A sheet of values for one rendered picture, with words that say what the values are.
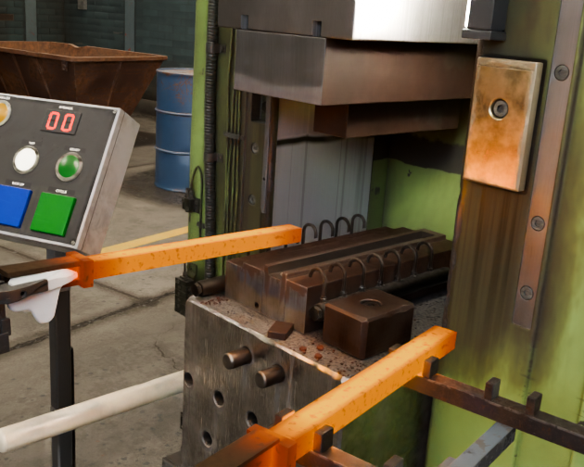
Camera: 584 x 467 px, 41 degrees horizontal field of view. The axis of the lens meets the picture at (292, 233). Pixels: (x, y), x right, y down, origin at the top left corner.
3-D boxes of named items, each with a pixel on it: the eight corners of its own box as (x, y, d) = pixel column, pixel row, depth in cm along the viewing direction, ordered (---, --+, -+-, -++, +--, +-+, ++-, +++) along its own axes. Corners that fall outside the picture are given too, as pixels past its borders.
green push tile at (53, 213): (61, 235, 142) (74, 196, 143) (28, 229, 144) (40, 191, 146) (67, 238, 143) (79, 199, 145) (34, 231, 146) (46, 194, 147)
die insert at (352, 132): (346, 138, 123) (349, 100, 121) (312, 131, 128) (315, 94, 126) (458, 128, 143) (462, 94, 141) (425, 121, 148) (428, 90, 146)
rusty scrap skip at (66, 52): (73, 152, 710) (72, 57, 687) (-45, 123, 815) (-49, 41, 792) (168, 140, 805) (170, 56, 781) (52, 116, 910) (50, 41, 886)
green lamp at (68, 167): (67, 181, 144) (67, 157, 143) (56, 176, 147) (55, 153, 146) (82, 179, 146) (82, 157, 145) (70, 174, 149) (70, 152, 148)
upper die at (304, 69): (321, 106, 112) (325, 38, 109) (233, 89, 125) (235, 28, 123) (486, 97, 140) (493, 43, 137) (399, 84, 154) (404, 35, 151)
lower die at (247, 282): (303, 334, 122) (308, 283, 119) (224, 296, 135) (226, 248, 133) (461, 283, 150) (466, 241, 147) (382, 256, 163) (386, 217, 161)
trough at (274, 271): (285, 282, 123) (285, 273, 123) (263, 272, 127) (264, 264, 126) (445, 242, 151) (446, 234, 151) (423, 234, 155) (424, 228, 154)
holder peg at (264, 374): (264, 392, 115) (265, 375, 114) (252, 384, 117) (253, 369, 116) (285, 384, 117) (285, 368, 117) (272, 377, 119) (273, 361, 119)
